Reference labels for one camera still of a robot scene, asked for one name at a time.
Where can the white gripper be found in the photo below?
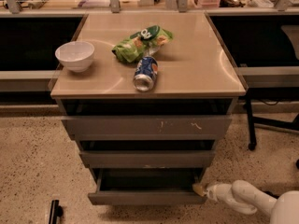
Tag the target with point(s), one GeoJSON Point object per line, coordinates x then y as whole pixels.
{"type": "Point", "coordinates": [212, 191]}

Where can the grey bottom drawer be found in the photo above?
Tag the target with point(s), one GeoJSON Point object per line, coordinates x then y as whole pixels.
{"type": "Point", "coordinates": [169, 186]}

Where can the grey drawer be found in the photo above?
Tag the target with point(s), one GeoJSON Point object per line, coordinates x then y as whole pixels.
{"type": "Point", "coordinates": [169, 186]}
{"type": "Point", "coordinates": [147, 159]}
{"type": "Point", "coordinates": [95, 128]}

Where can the grey middle drawer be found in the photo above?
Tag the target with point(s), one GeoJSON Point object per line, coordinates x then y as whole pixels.
{"type": "Point", "coordinates": [147, 159]}

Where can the grey drawer cabinet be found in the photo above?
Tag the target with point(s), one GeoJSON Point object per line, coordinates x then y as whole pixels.
{"type": "Point", "coordinates": [195, 78]}

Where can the grey top drawer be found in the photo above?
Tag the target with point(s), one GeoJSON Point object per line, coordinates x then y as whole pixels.
{"type": "Point", "coordinates": [95, 128]}

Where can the black table leg with caster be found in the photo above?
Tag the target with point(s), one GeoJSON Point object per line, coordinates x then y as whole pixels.
{"type": "Point", "coordinates": [293, 125]}

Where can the blue soda can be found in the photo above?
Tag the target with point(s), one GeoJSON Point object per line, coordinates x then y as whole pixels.
{"type": "Point", "coordinates": [145, 74]}

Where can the black object on floor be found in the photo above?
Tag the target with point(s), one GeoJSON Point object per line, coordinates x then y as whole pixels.
{"type": "Point", "coordinates": [56, 212]}

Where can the green chip bag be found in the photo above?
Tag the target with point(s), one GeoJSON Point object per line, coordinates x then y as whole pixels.
{"type": "Point", "coordinates": [143, 43]}

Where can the white bowl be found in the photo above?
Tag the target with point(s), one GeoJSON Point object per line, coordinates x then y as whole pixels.
{"type": "Point", "coordinates": [76, 56]}

